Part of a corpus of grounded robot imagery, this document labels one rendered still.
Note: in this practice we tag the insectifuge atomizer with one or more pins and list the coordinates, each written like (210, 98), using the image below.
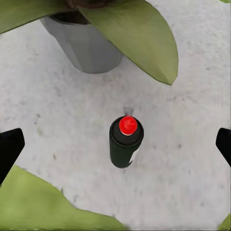
(125, 136)

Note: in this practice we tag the pot plant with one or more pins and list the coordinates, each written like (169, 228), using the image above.
(96, 34)

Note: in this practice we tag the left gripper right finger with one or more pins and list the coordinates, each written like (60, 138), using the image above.
(223, 142)

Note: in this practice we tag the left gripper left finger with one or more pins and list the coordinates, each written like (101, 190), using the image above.
(11, 144)

